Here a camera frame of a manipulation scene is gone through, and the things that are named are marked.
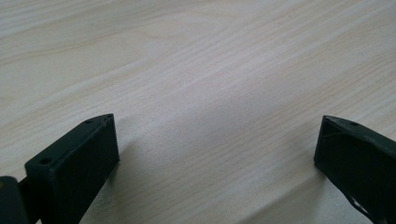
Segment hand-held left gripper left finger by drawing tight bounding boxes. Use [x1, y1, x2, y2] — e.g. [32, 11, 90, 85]
[24, 113, 120, 224]

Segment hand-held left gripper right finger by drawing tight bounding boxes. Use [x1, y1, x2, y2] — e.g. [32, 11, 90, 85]
[313, 115, 396, 224]

